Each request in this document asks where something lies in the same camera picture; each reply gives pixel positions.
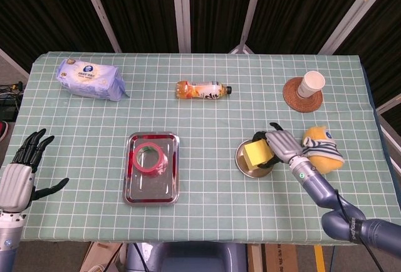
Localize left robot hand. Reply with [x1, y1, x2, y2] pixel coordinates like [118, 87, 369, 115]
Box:
[0, 128, 70, 212]

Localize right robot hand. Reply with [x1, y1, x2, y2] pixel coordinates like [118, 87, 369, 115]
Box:
[253, 122, 305, 169]

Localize yellow foam cube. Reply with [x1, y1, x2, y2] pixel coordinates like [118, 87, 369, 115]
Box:
[243, 140, 274, 170]

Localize red tape roll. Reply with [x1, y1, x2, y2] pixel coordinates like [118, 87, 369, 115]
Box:
[133, 142, 169, 179]

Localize yellow plush toy striped shirt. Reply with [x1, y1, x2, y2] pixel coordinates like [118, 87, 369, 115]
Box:
[301, 125, 346, 174]

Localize round steel plate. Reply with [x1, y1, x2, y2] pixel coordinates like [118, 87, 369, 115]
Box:
[234, 139, 278, 178]

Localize brown woven coaster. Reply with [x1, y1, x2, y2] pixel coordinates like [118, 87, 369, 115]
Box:
[282, 76, 324, 113]

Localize white paper cup stack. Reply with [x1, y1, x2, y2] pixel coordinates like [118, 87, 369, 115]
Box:
[297, 70, 326, 98]

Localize green checked tablecloth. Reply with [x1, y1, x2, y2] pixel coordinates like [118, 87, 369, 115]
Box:
[6, 51, 398, 243]

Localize orange drink bottle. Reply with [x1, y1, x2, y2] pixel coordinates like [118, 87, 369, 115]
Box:
[174, 80, 233, 101]

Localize brown cardboard box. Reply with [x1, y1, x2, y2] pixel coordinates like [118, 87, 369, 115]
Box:
[81, 242, 126, 272]

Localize blue tissue pack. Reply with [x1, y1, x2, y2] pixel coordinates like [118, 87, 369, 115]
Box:
[56, 58, 130, 103]

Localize rectangular steel tray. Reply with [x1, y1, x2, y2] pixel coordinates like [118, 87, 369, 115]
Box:
[122, 131, 181, 206]

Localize blue-grey robot torso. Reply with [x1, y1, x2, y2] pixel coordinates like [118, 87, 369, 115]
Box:
[125, 241, 248, 272]

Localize tangled floor cables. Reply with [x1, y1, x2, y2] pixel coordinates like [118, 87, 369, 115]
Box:
[0, 81, 24, 121]

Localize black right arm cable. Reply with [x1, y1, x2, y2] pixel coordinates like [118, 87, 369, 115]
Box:
[334, 189, 387, 272]

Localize white frame post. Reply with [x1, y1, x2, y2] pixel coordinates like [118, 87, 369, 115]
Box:
[230, 0, 267, 55]
[77, 0, 122, 53]
[170, 0, 192, 53]
[318, 0, 394, 55]

